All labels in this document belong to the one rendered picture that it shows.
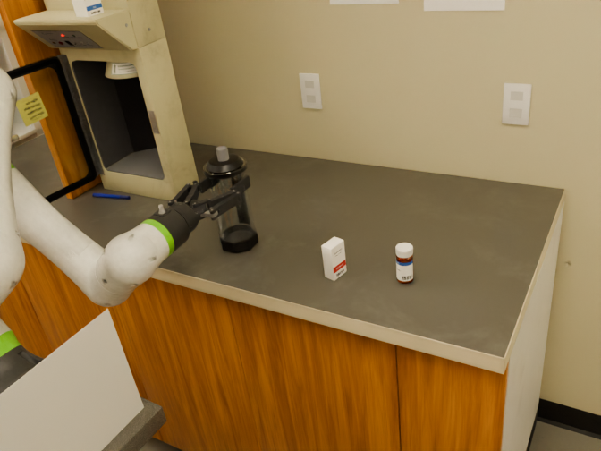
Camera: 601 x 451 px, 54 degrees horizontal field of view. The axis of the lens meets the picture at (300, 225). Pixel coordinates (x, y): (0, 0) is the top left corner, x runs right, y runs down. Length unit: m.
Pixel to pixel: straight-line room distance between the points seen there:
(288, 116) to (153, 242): 0.90
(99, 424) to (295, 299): 0.49
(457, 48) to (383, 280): 0.69
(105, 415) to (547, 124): 1.28
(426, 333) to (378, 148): 0.82
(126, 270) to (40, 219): 0.23
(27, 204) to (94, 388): 0.46
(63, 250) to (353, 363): 0.69
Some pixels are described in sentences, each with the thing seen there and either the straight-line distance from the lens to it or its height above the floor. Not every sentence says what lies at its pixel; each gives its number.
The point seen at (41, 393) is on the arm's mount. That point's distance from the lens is 1.01.
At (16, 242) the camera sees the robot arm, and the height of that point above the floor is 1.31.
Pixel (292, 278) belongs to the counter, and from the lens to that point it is 1.40.
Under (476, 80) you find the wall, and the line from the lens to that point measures 1.72.
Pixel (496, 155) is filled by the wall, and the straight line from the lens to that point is 1.78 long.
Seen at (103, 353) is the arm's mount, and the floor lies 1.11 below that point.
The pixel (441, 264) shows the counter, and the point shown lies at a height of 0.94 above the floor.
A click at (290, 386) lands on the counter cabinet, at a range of 1.59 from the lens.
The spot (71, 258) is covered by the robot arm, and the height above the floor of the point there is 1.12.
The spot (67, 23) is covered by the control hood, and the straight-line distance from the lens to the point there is 1.68.
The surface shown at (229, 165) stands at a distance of 1.42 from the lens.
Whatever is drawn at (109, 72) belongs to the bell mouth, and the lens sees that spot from 1.83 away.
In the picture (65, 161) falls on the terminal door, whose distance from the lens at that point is 1.95.
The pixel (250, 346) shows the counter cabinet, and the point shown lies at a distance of 1.57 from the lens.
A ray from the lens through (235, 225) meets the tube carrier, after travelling 1.48.
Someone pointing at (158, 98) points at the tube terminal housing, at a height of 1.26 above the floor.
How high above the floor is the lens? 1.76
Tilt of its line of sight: 31 degrees down
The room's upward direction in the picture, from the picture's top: 8 degrees counter-clockwise
